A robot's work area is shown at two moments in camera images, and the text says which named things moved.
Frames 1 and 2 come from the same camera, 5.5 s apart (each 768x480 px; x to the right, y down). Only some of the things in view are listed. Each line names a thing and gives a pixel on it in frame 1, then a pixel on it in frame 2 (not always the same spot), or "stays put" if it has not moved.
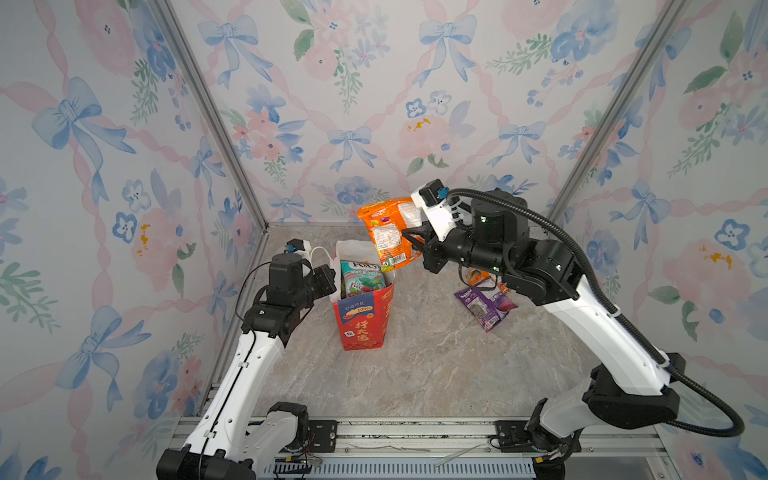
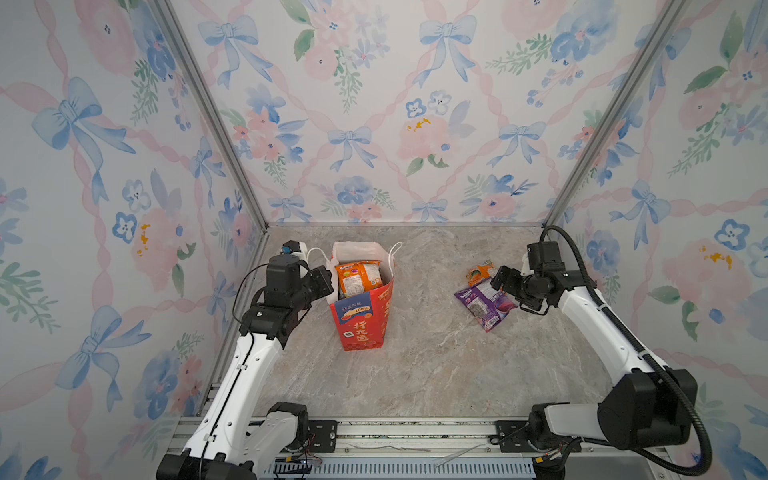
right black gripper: [432, 253] to [508, 286]
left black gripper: [326, 281] stays put
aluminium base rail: [455, 449] stays put
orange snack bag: [475, 274] stays put
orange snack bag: [386, 221] to [358, 278]
